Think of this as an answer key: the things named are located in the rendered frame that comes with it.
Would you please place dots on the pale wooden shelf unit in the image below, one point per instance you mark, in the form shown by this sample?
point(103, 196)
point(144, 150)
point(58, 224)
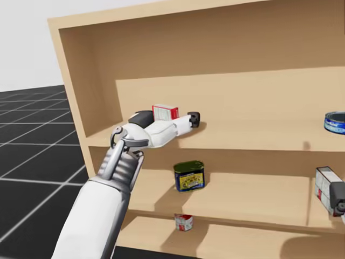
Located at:
point(215, 54)

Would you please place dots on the red and white can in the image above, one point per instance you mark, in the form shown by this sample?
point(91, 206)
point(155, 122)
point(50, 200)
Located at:
point(183, 222)

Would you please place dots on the red and white carton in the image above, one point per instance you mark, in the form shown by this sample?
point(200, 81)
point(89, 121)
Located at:
point(164, 112)

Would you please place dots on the green and blue rectangular can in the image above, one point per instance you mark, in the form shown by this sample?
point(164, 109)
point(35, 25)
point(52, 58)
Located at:
point(189, 176)

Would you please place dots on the blue flat can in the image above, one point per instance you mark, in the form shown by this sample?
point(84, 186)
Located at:
point(335, 123)

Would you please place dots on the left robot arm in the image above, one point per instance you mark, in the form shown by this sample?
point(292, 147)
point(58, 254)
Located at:
point(94, 210)

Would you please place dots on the dark red carton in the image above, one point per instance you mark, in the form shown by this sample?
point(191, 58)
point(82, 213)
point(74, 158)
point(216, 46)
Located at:
point(323, 180)

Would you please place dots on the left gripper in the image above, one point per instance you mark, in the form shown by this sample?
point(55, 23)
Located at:
point(159, 133)

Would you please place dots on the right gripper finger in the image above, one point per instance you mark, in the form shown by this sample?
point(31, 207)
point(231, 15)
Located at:
point(338, 195)

